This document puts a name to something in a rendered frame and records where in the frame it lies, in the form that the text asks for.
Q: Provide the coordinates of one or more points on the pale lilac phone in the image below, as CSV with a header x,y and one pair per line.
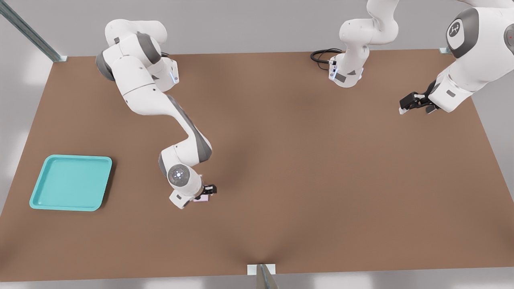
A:
x,y
202,198

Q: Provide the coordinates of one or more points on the pale blue-green tray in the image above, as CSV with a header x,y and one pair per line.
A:
x,y
70,182

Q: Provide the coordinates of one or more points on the silver frame post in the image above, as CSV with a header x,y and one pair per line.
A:
x,y
263,277
445,50
28,30

